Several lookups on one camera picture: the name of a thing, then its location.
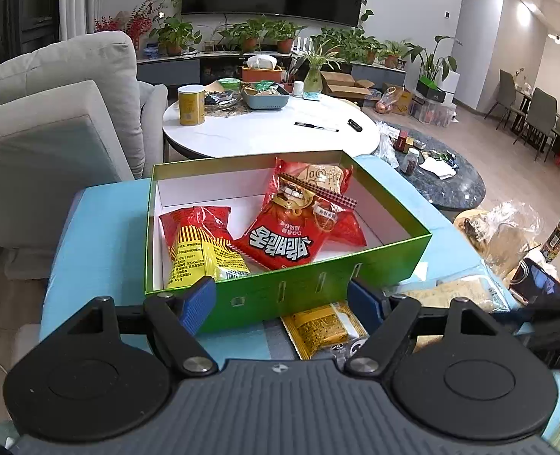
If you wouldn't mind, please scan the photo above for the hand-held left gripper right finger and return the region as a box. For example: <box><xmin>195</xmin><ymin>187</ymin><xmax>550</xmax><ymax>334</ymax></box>
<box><xmin>344</xmin><ymin>277</ymin><xmax>527</xmax><ymax>377</ymax></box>

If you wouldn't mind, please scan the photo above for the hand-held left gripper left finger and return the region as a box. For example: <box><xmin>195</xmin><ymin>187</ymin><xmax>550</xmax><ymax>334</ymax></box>
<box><xmin>38</xmin><ymin>275</ymin><xmax>219</xmax><ymax>377</ymax></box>

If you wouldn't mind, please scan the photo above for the green cardboard box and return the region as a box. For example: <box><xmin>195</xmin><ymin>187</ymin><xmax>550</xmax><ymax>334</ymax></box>
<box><xmin>145</xmin><ymin>150</ymin><xmax>433</xmax><ymax>335</ymax></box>

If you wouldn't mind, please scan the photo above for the red yellow striped snack packet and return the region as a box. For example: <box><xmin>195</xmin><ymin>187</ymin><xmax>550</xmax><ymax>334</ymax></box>
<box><xmin>159</xmin><ymin>206</ymin><xmax>252</xmax><ymax>290</ymax></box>

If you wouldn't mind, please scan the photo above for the clear brown-label snack packet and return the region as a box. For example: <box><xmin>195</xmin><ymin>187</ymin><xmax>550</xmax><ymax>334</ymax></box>
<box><xmin>394</xmin><ymin>275</ymin><xmax>499</xmax><ymax>314</ymax></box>

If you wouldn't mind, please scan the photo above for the red cartoon snack packet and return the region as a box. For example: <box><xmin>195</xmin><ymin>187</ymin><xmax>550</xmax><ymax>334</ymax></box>
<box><xmin>235</xmin><ymin>156</ymin><xmax>368</xmax><ymax>271</ymax></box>

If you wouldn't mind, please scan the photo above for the black smartphone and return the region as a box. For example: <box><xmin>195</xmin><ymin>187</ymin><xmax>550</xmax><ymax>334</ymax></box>
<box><xmin>510</xmin><ymin>258</ymin><xmax>560</xmax><ymax>305</ymax></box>

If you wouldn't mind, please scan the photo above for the dark drink can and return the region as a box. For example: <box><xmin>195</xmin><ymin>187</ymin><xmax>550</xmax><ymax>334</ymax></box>
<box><xmin>541</xmin><ymin>218</ymin><xmax>560</xmax><ymax>264</ymax></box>

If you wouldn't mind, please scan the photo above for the crumpled clear plastic bag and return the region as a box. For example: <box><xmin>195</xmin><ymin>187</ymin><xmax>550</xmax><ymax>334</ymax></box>
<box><xmin>465</xmin><ymin>201</ymin><xmax>544</xmax><ymax>278</ymax></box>

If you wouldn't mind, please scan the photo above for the wooden round table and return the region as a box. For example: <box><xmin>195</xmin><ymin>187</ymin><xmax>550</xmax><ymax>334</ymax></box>
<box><xmin>453</xmin><ymin>209</ymin><xmax>560</xmax><ymax>309</ymax></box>

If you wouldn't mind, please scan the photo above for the dark marble round table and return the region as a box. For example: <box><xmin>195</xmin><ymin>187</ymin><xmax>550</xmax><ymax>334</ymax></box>
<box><xmin>379</xmin><ymin>123</ymin><xmax>487</xmax><ymax>212</ymax></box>

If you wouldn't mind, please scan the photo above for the white paper napkin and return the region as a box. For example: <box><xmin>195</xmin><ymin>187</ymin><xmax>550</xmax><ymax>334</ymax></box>
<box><xmin>420</xmin><ymin>156</ymin><xmax>456</xmax><ymax>180</ymax></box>

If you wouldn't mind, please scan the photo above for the white round table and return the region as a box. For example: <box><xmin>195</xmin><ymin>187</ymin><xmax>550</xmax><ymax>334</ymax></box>
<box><xmin>162</xmin><ymin>90</ymin><xmax>380</xmax><ymax>159</ymax></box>

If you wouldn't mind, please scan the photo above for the yellow can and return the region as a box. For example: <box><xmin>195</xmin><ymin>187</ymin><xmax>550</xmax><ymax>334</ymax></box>
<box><xmin>178</xmin><ymin>84</ymin><xmax>207</xmax><ymax>126</ymax></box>

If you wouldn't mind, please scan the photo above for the grey dining chair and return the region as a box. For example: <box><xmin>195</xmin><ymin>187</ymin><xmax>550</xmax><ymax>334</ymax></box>
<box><xmin>486</xmin><ymin>69</ymin><xmax>518</xmax><ymax>131</ymax></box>
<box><xmin>514</xmin><ymin>88</ymin><xmax>558</xmax><ymax>162</ymax></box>

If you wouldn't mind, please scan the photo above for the blue basket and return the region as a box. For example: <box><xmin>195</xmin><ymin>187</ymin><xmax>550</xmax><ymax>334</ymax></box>
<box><xmin>241</xmin><ymin>86</ymin><xmax>291</xmax><ymax>111</ymax></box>

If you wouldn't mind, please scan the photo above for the open cardboard box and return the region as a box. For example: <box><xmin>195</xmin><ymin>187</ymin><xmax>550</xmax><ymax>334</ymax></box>
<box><xmin>320</xmin><ymin>71</ymin><xmax>376</xmax><ymax>101</ymax></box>

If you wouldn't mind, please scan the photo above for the black green gift box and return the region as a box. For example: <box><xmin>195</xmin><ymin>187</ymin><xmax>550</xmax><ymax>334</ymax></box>
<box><xmin>415</xmin><ymin>78</ymin><xmax>448</xmax><ymax>104</ymax></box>

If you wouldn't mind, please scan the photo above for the glass vase with plant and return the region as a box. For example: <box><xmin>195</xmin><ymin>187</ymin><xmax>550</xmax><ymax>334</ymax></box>
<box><xmin>304</xmin><ymin>42</ymin><xmax>342</xmax><ymax>93</ymax></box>

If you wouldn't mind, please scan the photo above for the grey sofa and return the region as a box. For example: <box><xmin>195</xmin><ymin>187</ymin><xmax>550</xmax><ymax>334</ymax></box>
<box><xmin>0</xmin><ymin>31</ymin><xmax>169</xmax><ymax>280</ymax></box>

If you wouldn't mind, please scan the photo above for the grey television cabinet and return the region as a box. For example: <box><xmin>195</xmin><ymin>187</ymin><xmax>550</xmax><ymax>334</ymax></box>
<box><xmin>135</xmin><ymin>50</ymin><xmax>409</xmax><ymax>88</ymax></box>

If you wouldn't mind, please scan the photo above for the orange tissue box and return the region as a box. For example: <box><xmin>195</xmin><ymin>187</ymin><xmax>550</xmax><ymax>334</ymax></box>
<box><xmin>242</xmin><ymin>55</ymin><xmax>283</xmax><ymax>83</ymax></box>

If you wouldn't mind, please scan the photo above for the small potted green plant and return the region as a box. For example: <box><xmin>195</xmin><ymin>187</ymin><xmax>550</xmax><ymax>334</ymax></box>
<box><xmin>379</xmin><ymin>40</ymin><xmax>411</xmax><ymax>69</ymax></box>

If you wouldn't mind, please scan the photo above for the large leaf plant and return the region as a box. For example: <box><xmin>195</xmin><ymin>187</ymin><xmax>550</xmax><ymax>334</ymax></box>
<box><xmin>406</xmin><ymin>35</ymin><xmax>457</xmax><ymax>83</ymax></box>

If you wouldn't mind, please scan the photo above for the bushy potted green plant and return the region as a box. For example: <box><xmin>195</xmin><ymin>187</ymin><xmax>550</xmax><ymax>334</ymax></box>
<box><xmin>318</xmin><ymin>28</ymin><xmax>382</xmax><ymax>66</ymax></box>

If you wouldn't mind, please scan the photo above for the red flower plant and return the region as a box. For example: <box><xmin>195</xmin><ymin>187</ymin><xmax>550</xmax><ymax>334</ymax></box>
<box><xmin>94</xmin><ymin>2</ymin><xmax>167</xmax><ymax>50</ymax></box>

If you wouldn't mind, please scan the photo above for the white curtain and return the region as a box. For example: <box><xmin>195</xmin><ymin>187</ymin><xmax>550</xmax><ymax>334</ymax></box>
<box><xmin>59</xmin><ymin>0</ymin><xmax>103</xmax><ymax>41</ymax></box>

